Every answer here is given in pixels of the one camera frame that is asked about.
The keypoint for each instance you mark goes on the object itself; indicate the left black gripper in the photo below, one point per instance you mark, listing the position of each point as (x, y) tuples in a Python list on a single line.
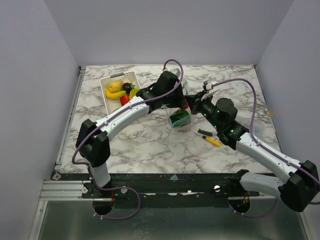
[(180, 100)]

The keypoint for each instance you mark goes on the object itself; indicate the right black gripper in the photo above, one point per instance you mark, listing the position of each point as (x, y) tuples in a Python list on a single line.
[(196, 101)]

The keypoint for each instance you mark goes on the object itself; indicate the clear zip top bag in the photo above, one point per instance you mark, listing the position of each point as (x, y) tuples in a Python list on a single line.
[(190, 119)]

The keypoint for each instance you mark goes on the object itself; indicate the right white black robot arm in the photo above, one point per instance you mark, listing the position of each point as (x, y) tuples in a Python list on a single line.
[(295, 183)]

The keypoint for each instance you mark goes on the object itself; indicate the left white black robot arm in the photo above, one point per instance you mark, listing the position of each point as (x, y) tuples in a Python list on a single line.
[(93, 141)]

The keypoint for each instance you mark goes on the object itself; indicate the black comb strip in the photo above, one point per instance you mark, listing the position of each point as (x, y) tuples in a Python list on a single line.
[(205, 133)]

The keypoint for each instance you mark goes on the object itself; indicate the yellow toy starfruit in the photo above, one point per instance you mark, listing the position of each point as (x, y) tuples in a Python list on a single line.
[(133, 93)]

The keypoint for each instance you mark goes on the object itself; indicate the yellow black utility knife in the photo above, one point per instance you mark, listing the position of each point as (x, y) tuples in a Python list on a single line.
[(211, 141)]

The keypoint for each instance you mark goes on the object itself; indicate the orange red toy mango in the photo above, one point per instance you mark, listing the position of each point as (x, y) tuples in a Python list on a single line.
[(124, 100)]

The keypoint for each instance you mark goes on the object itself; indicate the yellow toy banana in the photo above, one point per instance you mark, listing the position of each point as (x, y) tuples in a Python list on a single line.
[(114, 95)]

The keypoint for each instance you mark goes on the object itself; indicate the yellow toy pear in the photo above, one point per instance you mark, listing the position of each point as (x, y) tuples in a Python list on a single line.
[(114, 86)]

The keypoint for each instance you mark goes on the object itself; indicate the white plastic basket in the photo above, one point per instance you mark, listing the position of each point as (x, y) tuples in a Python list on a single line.
[(124, 77)]

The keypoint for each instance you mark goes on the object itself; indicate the clear plastic screw box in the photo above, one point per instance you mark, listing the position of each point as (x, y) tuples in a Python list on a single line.
[(259, 129)]

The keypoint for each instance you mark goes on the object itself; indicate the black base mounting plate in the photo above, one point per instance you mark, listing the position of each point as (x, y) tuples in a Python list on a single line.
[(156, 190)]

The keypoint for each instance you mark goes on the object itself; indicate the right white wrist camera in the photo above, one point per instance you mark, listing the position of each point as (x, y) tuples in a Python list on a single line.
[(208, 88)]

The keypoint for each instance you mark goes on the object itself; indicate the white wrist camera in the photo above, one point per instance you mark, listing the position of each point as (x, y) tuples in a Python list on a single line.
[(208, 88), (176, 72)]

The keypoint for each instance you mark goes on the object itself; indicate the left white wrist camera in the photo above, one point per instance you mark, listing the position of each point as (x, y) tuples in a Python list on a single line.
[(176, 72)]

